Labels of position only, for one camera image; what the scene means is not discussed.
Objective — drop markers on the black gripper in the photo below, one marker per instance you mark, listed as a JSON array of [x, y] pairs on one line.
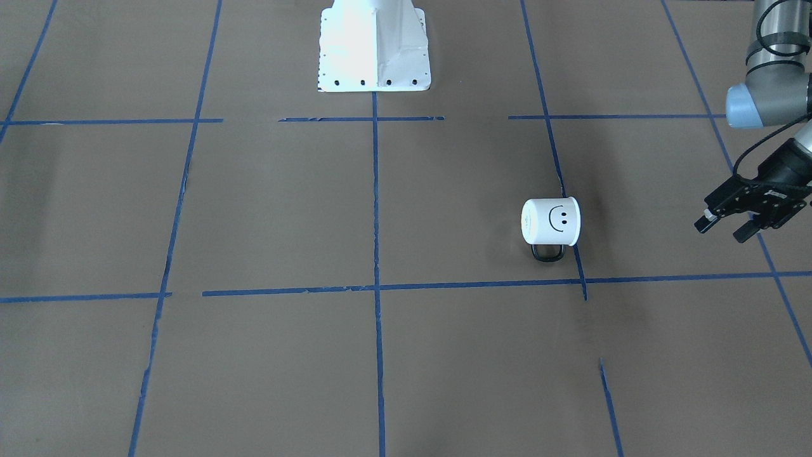
[[784, 166]]

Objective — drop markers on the white smiley face mug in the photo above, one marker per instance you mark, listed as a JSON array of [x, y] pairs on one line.
[[550, 222]]

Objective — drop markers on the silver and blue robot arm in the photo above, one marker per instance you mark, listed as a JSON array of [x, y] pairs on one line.
[[774, 93]]

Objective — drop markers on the brown paper table cover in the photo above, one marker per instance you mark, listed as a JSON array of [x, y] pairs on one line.
[[203, 255]]

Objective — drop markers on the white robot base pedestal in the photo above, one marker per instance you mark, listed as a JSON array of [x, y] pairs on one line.
[[373, 46]]

